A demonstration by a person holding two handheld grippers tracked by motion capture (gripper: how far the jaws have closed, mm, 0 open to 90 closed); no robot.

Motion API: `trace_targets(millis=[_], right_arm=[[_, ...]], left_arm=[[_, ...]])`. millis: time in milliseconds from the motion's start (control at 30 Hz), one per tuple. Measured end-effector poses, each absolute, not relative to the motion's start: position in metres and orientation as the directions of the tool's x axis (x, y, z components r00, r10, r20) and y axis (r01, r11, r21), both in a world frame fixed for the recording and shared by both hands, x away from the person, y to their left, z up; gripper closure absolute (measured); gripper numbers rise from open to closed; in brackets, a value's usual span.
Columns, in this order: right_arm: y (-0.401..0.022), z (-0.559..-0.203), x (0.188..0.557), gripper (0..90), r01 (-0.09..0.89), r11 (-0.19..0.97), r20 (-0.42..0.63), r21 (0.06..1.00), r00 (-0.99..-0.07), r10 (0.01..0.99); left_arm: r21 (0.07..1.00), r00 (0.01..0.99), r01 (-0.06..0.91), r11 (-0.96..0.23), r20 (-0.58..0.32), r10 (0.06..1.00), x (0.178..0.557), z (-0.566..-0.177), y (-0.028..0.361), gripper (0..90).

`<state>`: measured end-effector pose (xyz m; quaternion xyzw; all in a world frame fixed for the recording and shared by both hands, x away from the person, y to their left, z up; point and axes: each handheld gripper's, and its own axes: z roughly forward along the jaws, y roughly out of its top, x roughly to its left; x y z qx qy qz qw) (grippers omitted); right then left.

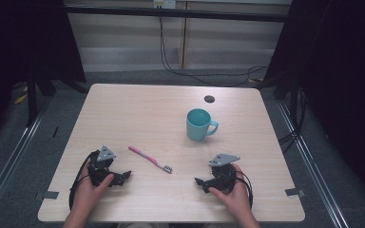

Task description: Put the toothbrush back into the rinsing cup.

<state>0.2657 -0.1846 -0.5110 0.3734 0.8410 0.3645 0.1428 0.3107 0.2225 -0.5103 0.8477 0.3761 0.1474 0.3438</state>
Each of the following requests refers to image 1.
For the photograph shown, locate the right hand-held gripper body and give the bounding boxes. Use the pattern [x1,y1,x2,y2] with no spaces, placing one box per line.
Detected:
[202,153,241,194]

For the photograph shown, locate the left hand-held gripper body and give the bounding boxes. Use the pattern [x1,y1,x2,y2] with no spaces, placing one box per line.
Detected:
[86,144,125,188]

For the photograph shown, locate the pink toothbrush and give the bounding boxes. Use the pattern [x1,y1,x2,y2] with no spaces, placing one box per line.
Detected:
[127,145,174,175]

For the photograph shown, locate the teal mug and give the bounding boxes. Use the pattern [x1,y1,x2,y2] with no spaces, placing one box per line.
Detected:
[185,107,220,143]

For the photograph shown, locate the person's left hand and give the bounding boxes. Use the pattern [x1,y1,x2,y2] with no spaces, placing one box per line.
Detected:
[71,160,115,217]

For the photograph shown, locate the person's right hand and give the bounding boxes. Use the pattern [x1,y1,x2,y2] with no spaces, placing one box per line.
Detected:
[207,163,253,220]

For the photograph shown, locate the grey tape strip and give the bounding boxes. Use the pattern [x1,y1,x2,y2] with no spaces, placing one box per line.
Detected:
[42,190,60,200]
[284,187,306,198]

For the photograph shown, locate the black metal stand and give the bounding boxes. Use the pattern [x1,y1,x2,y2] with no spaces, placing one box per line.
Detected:
[26,67,40,127]
[288,74,300,127]

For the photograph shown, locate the yellow floor scrap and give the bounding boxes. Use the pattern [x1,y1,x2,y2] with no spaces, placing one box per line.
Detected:
[12,85,29,105]

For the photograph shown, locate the dark curtain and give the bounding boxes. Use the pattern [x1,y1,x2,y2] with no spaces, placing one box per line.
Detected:
[0,0,87,150]
[263,0,365,208]

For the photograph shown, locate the black horizontal bar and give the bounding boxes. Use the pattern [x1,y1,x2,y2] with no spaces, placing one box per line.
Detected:
[64,4,290,24]

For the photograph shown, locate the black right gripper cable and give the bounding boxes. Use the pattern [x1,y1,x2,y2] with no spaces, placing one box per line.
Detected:
[236,170,255,209]

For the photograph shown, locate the black floor cables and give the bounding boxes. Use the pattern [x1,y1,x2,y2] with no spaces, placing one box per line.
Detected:
[278,88,309,155]

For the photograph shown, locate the metal floor rail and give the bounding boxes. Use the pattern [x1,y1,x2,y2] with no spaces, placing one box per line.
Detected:
[276,100,350,228]
[0,103,51,220]

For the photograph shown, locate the black wall cable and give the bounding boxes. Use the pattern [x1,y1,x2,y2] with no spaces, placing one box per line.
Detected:
[158,15,269,88]

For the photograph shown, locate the wooden wall strip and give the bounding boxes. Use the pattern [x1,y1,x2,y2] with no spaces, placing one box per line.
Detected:
[178,1,189,70]

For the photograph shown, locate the white wall outlet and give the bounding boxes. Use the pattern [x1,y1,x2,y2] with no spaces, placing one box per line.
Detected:
[152,0,177,10]

